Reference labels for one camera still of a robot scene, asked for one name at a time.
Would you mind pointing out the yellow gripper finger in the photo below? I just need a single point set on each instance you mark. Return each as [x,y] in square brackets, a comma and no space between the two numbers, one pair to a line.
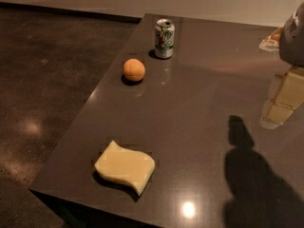
[291,89]

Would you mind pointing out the yellow wavy sponge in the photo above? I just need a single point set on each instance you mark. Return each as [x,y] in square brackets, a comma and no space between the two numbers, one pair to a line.
[124,166]

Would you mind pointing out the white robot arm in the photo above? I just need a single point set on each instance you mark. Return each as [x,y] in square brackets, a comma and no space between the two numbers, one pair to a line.
[291,51]

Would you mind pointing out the snack bag at table edge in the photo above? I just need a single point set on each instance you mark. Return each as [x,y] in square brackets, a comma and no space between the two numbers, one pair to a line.
[271,43]

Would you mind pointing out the green white soda can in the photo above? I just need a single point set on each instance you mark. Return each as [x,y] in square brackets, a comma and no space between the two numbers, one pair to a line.
[164,38]

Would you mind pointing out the orange fruit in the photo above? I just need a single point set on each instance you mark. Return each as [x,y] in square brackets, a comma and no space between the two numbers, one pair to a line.
[133,70]

